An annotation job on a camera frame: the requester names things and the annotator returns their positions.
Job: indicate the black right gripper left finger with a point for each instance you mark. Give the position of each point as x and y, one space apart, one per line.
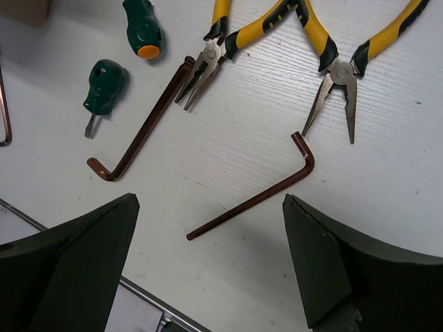
66 277

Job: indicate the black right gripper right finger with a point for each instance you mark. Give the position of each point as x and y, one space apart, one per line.
349 281

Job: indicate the long brown hex key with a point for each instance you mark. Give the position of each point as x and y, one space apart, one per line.
148 126

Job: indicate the yellow black long-nose pliers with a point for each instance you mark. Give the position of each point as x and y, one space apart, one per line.
342 74

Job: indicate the green stubby flathead screwdriver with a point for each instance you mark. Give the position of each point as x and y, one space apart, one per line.
107 81

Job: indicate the yellow black needle-nose pliers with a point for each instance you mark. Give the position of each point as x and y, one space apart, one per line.
222 45

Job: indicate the green orange-capped stubby screwdriver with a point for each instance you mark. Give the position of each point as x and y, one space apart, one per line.
144 33

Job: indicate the tan plastic toolbox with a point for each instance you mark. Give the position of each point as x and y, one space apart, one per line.
29 12

